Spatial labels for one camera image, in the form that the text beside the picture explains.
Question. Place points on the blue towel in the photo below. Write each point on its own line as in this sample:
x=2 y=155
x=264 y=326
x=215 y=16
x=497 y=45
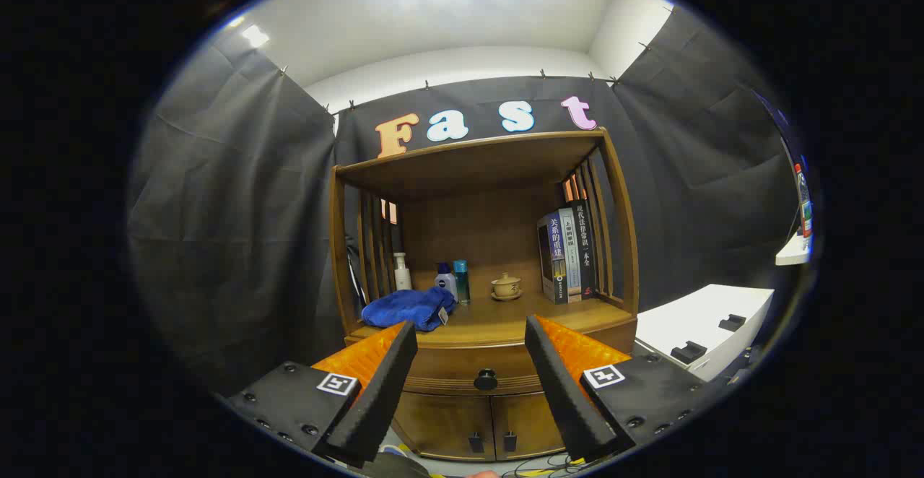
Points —
x=404 y=308

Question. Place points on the black drawer knob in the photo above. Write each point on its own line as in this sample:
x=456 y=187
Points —
x=486 y=378

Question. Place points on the wooden countertop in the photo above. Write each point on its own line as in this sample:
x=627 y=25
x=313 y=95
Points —
x=505 y=315

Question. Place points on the black book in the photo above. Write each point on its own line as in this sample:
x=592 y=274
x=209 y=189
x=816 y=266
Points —
x=583 y=247

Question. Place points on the white bottle blue cap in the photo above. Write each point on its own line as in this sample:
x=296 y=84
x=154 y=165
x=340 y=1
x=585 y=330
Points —
x=447 y=283

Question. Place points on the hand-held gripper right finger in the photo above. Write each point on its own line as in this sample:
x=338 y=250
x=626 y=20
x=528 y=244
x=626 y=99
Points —
x=563 y=391

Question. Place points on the white pump bottle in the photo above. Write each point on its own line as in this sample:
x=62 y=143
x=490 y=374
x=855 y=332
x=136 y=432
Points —
x=402 y=276

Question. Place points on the clear bottle red label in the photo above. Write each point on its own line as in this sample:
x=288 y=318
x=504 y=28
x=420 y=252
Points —
x=803 y=207

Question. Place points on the teal translucent bottle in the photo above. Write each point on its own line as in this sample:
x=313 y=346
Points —
x=462 y=283

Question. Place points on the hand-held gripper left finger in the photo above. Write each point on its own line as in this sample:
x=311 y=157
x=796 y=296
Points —
x=382 y=391

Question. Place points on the beige lidded tea cup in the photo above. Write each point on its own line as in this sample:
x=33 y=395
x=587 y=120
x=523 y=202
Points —
x=506 y=287

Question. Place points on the grey book blue spine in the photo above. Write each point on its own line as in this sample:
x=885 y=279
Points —
x=554 y=254

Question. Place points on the white shelf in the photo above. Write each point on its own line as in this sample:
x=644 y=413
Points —
x=794 y=253

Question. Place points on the wooden cabinet door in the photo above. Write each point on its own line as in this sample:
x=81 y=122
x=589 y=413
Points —
x=530 y=420
x=440 y=420

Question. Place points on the wooden cabinet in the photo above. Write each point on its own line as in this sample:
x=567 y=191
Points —
x=469 y=225

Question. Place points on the wooden drawer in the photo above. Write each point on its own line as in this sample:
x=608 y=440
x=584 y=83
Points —
x=469 y=359

